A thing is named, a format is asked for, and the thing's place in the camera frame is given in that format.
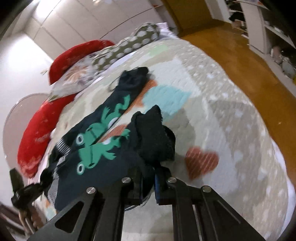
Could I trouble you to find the dark frog print pants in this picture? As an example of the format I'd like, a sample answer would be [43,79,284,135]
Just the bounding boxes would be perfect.
[40,67,176,211]

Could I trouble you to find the left hand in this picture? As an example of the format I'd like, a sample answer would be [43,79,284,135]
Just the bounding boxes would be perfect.
[18,204,45,235]

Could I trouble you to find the red pillow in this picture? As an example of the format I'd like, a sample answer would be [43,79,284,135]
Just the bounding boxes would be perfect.
[17,94,76,178]
[49,40,115,85]

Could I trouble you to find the heart pattern bedspread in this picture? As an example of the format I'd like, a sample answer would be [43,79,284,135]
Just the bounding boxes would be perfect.
[34,38,291,241]

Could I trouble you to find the round beige headboard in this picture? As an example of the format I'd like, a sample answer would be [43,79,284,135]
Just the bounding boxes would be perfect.
[3,93,48,168]

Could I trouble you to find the grey floral pillow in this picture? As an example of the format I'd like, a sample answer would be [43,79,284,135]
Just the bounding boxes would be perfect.
[48,51,107,101]

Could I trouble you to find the white wardrobe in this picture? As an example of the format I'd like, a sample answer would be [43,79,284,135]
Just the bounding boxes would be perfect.
[24,0,169,59]

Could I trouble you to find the white shelf tv unit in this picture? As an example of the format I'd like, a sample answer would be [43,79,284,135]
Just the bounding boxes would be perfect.
[206,1,295,95]

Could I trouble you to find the olive polka dot pillow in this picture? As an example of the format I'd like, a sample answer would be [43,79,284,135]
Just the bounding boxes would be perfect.
[92,23,160,73]

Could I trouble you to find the wooden door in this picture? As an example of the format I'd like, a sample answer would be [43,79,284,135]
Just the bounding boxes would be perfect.
[162,0,213,32]

